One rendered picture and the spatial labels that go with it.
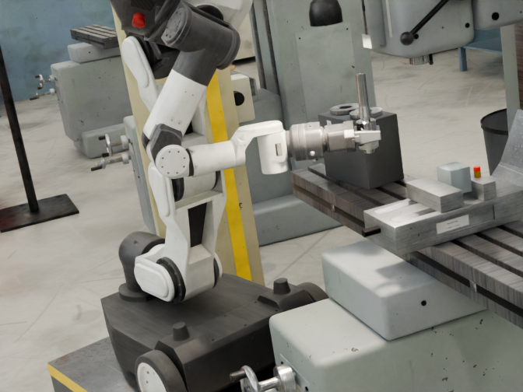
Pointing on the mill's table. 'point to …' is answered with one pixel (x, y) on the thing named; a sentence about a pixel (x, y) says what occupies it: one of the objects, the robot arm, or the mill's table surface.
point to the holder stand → (363, 161)
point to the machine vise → (503, 198)
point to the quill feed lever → (420, 25)
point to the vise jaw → (434, 194)
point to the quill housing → (416, 8)
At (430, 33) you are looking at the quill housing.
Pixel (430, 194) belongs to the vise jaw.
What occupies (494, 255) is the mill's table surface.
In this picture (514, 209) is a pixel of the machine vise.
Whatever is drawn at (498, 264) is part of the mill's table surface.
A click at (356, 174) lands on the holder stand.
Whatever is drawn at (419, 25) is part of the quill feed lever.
